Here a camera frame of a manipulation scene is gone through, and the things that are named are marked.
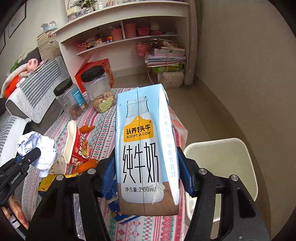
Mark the blue snack box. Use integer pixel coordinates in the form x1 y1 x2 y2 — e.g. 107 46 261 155
105 177 139 224

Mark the white paper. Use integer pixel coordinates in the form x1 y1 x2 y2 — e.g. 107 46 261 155
16 131 58 178

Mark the yellow snack wrapper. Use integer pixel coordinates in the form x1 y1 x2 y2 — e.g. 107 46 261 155
38 173 79 192

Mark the light blue milk carton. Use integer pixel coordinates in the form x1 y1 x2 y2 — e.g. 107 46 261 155
115 84 181 216

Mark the red instant noodle bowl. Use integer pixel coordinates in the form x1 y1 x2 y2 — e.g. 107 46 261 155
63 120 91 166

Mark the orange peel piece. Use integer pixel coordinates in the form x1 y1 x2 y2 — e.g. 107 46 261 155
79 126 95 134

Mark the white trash bin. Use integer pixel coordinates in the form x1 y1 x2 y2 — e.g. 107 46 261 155
183 138 260 223

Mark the person's left hand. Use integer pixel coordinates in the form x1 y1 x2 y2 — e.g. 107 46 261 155
2 195 29 229

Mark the grey sofa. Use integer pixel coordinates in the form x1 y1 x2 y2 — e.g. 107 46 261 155
0 47 70 160

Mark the striped seat cover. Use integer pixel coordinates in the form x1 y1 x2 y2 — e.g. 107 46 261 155
0 111 31 166

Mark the patterned tablecloth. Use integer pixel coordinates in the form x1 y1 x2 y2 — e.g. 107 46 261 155
26 84 184 240

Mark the striped quilted sofa cover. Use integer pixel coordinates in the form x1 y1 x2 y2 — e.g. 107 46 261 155
5 56 70 123

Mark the orange red cushion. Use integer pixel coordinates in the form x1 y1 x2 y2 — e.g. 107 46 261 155
4 75 21 99

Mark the plastic jar with dark nuts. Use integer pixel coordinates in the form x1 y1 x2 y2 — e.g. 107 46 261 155
54 78 88 120

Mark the plastic jar with pistachios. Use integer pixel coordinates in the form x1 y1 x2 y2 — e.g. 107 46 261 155
83 73 115 113

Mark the pink plush toy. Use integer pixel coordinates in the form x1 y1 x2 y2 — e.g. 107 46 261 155
27 58 39 72

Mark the grey curtain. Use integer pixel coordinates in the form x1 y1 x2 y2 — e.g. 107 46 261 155
184 0 202 85

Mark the red gift box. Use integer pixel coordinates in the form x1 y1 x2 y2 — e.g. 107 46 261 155
75 58 114 93

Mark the pile of papers and folders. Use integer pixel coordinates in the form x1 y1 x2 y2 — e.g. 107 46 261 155
144 39 186 67

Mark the stack of books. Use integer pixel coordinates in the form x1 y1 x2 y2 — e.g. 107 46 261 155
37 32 62 60

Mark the pink plastic basket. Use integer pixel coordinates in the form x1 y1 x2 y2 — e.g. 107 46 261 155
136 43 151 56

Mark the pink cup on shelf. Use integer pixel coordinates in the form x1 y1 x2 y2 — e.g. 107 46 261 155
110 28 123 41

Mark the white shelf unit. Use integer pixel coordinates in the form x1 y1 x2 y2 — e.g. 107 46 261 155
55 1 197 85

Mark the small potted plant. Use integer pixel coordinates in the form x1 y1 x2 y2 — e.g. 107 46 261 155
82 0 97 11

